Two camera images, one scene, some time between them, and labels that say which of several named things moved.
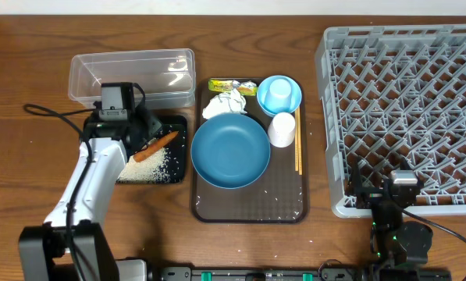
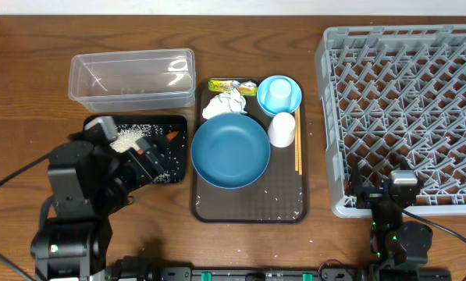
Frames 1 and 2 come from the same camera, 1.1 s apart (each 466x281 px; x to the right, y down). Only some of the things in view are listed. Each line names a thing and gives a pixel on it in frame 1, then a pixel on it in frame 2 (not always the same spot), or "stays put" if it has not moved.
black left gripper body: x=146 y=127 → x=147 y=157
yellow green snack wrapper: x=227 y=85 stays put
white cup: x=282 y=129 stays put
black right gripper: x=373 y=196 stays put
